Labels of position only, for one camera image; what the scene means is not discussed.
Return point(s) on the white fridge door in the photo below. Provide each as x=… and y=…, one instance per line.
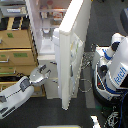
x=69, y=39

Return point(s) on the wooden drawer cabinet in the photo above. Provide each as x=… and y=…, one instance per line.
x=18, y=55

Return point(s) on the white blue robot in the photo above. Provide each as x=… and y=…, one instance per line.
x=110, y=66

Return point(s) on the white fridge body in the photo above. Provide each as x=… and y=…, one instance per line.
x=45, y=17

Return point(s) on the grey device on shelf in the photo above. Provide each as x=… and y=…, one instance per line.
x=12, y=11

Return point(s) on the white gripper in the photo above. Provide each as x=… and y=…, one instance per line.
x=37, y=79

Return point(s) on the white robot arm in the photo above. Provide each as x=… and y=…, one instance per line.
x=16, y=95

